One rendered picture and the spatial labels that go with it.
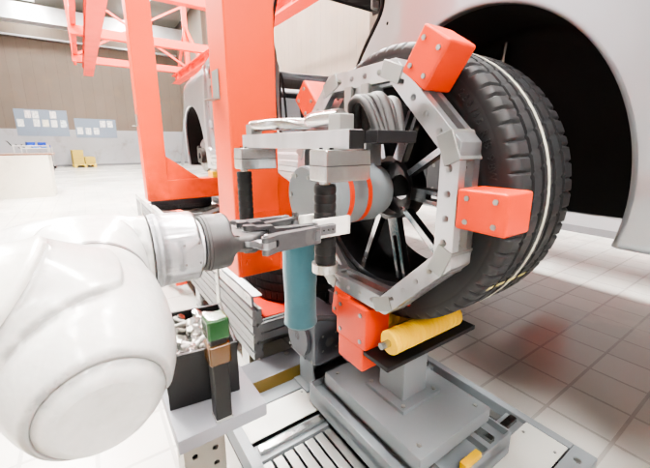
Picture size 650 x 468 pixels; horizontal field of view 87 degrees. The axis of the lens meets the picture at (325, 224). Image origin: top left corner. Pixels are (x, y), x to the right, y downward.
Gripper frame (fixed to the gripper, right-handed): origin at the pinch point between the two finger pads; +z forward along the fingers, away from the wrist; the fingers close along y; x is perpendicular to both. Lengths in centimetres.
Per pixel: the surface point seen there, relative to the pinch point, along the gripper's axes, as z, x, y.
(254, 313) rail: 16, -51, -70
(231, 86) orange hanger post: 8, 30, -60
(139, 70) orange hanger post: 11, 66, -253
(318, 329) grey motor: 25, -46, -39
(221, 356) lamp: -15.5, -24.1, -10.2
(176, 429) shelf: -23.6, -38.0, -13.6
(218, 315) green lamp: -15.0, -17.0, -11.7
